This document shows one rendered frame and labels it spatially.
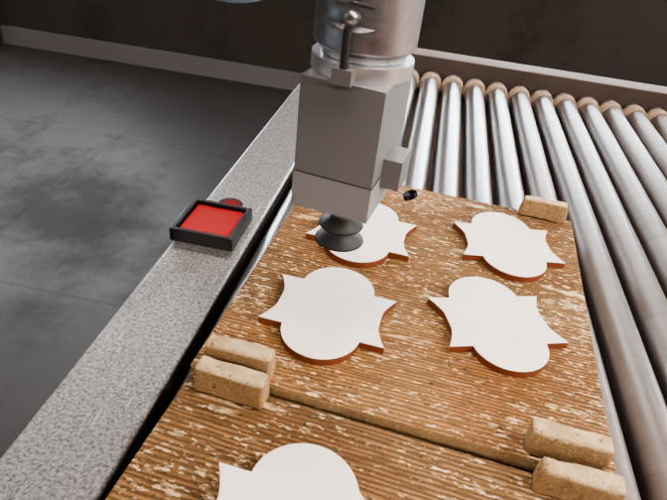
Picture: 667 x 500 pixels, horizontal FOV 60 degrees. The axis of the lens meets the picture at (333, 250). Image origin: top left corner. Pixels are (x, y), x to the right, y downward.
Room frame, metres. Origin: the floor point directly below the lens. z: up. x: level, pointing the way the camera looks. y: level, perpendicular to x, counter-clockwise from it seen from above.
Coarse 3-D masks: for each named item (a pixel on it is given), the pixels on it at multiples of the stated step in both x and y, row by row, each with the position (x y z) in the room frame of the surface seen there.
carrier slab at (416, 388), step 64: (320, 256) 0.52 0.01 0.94; (448, 256) 0.56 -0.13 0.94; (576, 256) 0.59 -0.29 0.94; (256, 320) 0.41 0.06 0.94; (384, 320) 0.43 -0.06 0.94; (576, 320) 0.47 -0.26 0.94; (320, 384) 0.34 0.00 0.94; (384, 384) 0.35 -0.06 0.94; (448, 384) 0.36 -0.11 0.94; (512, 384) 0.37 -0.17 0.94; (576, 384) 0.38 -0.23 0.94; (512, 448) 0.30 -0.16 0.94
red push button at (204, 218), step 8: (200, 208) 0.60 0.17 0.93; (208, 208) 0.61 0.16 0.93; (216, 208) 0.61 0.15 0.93; (192, 216) 0.58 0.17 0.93; (200, 216) 0.59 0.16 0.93; (208, 216) 0.59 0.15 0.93; (216, 216) 0.59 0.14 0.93; (224, 216) 0.59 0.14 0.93; (232, 216) 0.60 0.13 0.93; (240, 216) 0.60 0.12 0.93; (184, 224) 0.56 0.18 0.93; (192, 224) 0.57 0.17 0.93; (200, 224) 0.57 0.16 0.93; (208, 224) 0.57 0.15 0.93; (216, 224) 0.57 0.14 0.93; (224, 224) 0.58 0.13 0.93; (232, 224) 0.58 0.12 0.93; (208, 232) 0.55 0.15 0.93; (216, 232) 0.56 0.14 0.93; (224, 232) 0.56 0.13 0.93
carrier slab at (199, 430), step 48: (192, 384) 0.32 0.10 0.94; (192, 432) 0.28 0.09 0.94; (240, 432) 0.28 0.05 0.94; (288, 432) 0.29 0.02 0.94; (336, 432) 0.29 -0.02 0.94; (384, 432) 0.30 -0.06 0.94; (144, 480) 0.23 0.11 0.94; (192, 480) 0.24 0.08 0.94; (384, 480) 0.25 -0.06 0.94; (432, 480) 0.26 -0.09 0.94; (480, 480) 0.26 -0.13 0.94; (528, 480) 0.27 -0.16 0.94
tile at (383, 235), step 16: (384, 208) 0.63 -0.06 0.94; (368, 224) 0.59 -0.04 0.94; (384, 224) 0.60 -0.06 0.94; (400, 224) 0.60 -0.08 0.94; (368, 240) 0.56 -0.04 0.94; (384, 240) 0.56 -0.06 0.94; (400, 240) 0.56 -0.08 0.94; (336, 256) 0.52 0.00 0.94; (352, 256) 0.52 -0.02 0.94; (368, 256) 0.52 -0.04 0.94; (384, 256) 0.53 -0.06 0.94; (400, 256) 0.54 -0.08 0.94
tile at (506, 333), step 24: (456, 288) 0.49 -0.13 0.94; (480, 288) 0.49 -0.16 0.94; (504, 288) 0.50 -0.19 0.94; (456, 312) 0.44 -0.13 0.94; (480, 312) 0.45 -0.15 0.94; (504, 312) 0.45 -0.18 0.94; (528, 312) 0.46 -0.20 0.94; (456, 336) 0.41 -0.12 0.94; (480, 336) 0.41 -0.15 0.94; (504, 336) 0.42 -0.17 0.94; (528, 336) 0.42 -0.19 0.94; (552, 336) 0.43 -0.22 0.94; (480, 360) 0.39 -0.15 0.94; (504, 360) 0.39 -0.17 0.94; (528, 360) 0.39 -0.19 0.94
